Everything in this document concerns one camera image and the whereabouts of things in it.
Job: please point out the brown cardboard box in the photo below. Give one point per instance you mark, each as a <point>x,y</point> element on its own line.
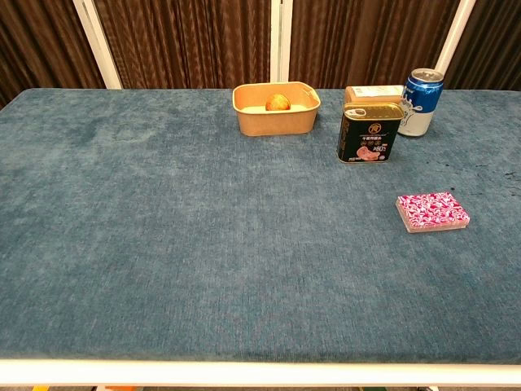
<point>372,93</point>

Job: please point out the blue white soda can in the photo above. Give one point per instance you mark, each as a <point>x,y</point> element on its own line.
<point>421,106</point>

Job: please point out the blue table cloth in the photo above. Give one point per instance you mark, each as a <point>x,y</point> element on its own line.
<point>183,228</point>

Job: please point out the white screen frame post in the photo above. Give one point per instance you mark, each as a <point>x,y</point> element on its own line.
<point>454,36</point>
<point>97,49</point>
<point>281,40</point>

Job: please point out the black luncheon meat can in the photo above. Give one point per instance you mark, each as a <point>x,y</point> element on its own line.
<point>368,136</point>

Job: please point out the brown curtain panel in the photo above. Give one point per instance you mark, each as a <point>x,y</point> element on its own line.
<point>40,45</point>
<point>187,40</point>
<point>492,40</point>
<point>366,36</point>

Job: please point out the kraft paper bowl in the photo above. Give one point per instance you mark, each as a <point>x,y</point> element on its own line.
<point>277,120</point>

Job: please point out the white table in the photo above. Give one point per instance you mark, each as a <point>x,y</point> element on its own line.
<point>260,372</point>

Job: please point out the orange round fruit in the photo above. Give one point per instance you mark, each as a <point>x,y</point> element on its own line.
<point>278,102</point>

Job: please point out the pink patterned card deck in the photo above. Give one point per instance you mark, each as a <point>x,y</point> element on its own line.
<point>430,209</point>

